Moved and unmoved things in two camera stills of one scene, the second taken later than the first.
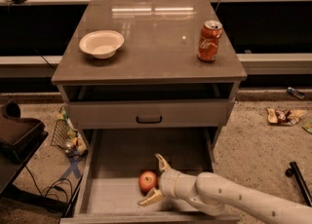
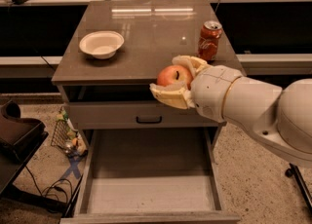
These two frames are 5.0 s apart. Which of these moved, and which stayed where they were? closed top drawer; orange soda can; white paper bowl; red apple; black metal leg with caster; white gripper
Moved: white gripper; red apple
Stayed: white paper bowl; black metal leg with caster; closed top drawer; orange soda can
